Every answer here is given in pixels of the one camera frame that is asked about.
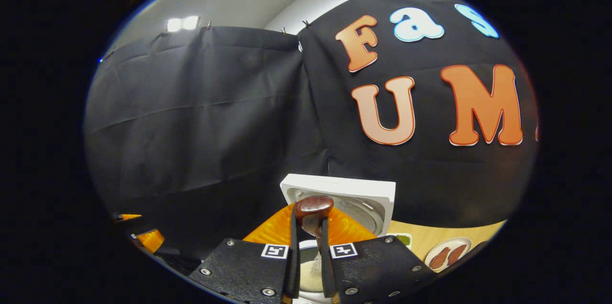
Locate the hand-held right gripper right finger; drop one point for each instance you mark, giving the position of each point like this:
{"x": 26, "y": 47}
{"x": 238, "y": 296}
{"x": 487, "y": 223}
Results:
{"x": 327, "y": 270}

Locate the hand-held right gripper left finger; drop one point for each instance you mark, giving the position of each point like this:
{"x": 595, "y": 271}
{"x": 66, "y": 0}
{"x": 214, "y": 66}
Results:
{"x": 293, "y": 266}

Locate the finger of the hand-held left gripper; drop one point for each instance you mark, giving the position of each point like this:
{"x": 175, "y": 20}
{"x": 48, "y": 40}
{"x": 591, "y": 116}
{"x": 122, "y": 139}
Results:
{"x": 129, "y": 217}
{"x": 152, "y": 239}

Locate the white rice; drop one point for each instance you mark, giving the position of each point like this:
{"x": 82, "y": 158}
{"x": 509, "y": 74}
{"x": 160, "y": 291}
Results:
{"x": 308, "y": 277}

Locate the brown wooden spoon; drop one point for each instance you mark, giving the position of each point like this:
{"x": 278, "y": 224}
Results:
{"x": 313, "y": 208}

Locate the white rice cooker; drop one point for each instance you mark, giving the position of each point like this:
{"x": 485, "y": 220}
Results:
{"x": 344, "y": 189}

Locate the white divided seasoning dish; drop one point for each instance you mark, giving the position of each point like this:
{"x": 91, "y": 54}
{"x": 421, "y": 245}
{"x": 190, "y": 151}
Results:
{"x": 402, "y": 239}

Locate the black backdrop cloth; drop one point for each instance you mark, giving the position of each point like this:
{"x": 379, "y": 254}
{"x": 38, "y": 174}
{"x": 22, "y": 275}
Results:
{"x": 191, "y": 127}

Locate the red meat piece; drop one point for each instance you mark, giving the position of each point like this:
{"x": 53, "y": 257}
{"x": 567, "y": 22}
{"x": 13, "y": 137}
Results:
{"x": 439, "y": 258}
{"x": 457, "y": 254}

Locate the round white plate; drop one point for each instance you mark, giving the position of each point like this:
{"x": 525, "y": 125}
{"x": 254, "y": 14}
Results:
{"x": 454, "y": 241}

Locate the ceiling light panel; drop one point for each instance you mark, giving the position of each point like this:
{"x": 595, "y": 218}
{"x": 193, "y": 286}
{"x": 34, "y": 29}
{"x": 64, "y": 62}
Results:
{"x": 183, "y": 23}

